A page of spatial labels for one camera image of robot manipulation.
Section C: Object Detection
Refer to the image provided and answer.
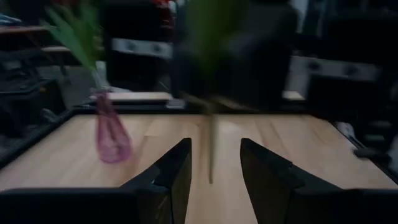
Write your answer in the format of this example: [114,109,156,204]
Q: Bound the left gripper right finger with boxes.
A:
[239,138,343,224]

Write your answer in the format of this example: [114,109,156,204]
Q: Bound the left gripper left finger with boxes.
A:
[119,138,193,224]

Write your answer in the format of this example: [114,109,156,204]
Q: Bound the purple glass vase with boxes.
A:
[93,90,133,165]

